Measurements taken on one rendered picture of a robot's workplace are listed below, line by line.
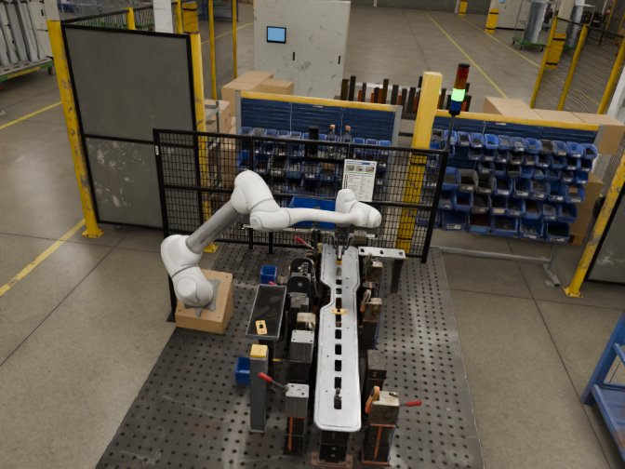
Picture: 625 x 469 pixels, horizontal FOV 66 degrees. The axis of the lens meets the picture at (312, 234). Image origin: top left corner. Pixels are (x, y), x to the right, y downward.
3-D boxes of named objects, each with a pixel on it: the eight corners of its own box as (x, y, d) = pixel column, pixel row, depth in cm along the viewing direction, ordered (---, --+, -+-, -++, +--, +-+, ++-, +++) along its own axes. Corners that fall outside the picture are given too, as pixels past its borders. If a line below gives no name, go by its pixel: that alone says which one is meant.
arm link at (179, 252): (165, 283, 252) (149, 247, 258) (188, 279, 266) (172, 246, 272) (262, 199, 218) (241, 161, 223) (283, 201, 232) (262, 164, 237)
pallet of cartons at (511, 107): (555, 213, 598) (593, 105, 532) (580, 246, 529) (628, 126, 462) (458, 204, 604) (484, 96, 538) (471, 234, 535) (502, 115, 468)
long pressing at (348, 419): (368, 434, 182) (368, 431, 181) (310, 429, 182) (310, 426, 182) (357, 247, 302) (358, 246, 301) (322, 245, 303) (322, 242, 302)
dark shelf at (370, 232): (377, 238, 312) (378, 234, 310) (240, 227, 313) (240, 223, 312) (375, 222, 331) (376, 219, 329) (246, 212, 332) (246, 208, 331)
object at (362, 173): (372, 203, 324) (378, 160, 309) (339, 200, 324) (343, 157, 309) (372, 202, 325) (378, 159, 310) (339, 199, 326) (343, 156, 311)
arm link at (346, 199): (330, 214, 268) (348, 223, 260) (332, 189, 261) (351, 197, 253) (343, 208, 275) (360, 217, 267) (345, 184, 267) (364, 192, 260)
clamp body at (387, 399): (392, 468, 202) (405, 408, 184) (357, 464, 203) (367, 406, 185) (390, 446, 212) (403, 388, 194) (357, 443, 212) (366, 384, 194)
